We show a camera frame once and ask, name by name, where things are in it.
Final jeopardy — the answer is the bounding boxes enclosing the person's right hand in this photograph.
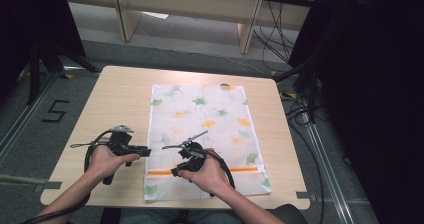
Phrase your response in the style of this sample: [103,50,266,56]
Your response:
[177,148,231,196]

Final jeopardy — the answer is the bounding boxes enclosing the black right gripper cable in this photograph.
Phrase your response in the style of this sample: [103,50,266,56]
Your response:
[199,148,237,198]

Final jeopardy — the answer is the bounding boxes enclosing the black curtain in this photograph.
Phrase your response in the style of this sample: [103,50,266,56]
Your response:
[0,0,87,97]
[287,0,424,224]

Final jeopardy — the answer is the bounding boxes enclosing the light wooden desk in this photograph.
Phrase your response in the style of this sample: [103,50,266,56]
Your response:
[61,0,322,55]

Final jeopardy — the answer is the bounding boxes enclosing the person's left hand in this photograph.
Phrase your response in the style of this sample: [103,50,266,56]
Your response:
[87,145,141,182]

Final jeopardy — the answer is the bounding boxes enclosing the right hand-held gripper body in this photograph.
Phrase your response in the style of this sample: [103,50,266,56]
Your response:
[177,130,210,172]

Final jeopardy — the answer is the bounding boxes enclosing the metal floor rail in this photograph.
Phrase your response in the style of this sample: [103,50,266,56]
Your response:
[0,71,63,167]
[299,110,356,224]

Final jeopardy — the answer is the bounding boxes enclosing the person's legs in jeans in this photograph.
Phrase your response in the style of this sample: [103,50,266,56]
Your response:
[119,208,245,224]

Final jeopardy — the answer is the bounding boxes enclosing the black tripod stand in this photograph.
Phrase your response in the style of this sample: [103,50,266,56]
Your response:
[273,48,323,125]
[25,38,102,106]

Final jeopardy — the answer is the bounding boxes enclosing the black cable bundle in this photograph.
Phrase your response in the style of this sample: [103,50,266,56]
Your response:
[252,1,298,72]

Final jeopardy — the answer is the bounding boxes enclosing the white leaf-print mesh laundry bag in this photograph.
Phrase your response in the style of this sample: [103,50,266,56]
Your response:
[143,83,273,202]

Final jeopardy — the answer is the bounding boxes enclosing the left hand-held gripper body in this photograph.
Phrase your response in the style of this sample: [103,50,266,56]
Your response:
[101,123,135,186]

